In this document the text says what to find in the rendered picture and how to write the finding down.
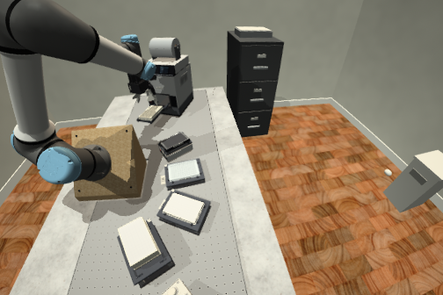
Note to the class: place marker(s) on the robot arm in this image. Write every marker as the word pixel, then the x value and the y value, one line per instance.
pixel 30 28

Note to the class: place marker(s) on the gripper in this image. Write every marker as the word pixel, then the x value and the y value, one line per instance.
pixel 139 86

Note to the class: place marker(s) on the grey cylinder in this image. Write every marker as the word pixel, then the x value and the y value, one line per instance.
pixel 163 47

